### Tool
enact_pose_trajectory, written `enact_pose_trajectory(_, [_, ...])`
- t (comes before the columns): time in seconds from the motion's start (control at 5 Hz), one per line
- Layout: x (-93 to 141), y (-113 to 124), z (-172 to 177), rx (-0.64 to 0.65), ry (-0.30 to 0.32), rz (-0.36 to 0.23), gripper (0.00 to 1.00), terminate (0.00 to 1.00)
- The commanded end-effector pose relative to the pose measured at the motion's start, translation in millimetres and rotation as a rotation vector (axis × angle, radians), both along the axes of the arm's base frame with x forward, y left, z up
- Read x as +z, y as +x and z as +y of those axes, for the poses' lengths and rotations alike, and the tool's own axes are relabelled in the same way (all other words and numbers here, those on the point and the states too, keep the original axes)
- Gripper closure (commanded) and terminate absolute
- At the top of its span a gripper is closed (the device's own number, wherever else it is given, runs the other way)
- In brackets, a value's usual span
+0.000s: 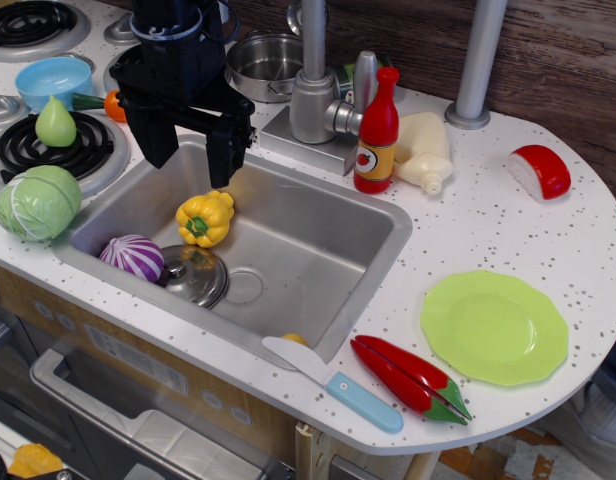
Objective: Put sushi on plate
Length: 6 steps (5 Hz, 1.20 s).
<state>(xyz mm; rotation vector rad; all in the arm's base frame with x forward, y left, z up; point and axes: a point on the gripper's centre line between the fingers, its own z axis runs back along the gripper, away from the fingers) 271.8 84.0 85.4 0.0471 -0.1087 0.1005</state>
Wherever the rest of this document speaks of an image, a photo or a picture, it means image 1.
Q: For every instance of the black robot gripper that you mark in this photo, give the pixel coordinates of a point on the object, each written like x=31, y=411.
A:
x=175, y=76

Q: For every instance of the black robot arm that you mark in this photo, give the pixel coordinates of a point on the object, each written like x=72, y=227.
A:
x=177, y=10

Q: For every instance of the light green plastic plate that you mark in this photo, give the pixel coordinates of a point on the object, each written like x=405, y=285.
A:
x=494, y=328

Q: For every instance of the yellow toy bell pepper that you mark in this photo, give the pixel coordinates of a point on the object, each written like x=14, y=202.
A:
x=204, y=220

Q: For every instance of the front left stove burner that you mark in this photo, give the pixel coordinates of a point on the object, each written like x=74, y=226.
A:
x=97, y=157

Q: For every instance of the stainless steel pot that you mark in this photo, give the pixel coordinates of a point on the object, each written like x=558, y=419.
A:
x=262, y=67

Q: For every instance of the orange toy carrot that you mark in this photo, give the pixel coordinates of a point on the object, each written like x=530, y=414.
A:
x=110, y=104

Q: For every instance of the grey stove knob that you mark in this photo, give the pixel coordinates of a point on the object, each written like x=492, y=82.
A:
x=12, y=109
x=120, y=33

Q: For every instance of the grey toy faucet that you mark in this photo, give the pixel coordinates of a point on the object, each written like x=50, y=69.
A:
x=317, y=128

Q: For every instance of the purple toy onion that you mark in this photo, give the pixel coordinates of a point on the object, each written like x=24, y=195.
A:
x=136, y=255

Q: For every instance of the light green toy pear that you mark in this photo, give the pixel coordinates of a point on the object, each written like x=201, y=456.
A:
x=55, y=127

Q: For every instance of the steel pot lid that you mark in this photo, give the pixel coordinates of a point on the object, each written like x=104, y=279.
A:
x=194, y=274

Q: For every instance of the light blue plastic bowl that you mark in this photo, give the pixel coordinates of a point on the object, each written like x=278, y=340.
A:
x=60, y=77

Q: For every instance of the stainless steel sink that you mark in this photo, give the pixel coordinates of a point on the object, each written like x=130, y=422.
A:
x=302, y=255

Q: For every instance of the green toy can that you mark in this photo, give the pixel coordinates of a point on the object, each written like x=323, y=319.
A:
x=344, y=80

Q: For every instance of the green toy cabbage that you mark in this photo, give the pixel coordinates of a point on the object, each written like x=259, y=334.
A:
x=40, y=203

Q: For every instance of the red toy ketchup bottle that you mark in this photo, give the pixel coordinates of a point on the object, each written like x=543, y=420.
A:
x=378, y=136

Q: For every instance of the grey stove knob left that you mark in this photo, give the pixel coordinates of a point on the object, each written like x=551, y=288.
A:
x=12, y=109

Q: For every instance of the back left stove burner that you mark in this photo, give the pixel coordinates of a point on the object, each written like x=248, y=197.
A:
x=35, y=30

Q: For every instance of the yellow toy in sink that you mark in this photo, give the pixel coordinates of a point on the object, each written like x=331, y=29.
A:
x=297, y=338

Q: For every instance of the cream toy mayonnaise bottle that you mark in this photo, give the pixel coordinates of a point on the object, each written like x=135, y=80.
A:
x=422, y=155

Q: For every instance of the red toy chili pepper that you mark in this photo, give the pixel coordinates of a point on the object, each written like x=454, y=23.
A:
x=421, y=386

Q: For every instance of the yellow object on floor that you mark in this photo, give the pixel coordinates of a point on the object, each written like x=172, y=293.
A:
x=32, y=460

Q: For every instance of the blue handled toy knife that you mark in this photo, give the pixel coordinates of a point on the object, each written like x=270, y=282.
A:
x=337, y=384

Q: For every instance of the grey oven door handle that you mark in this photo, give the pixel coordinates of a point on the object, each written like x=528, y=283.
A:
x=132, y=433

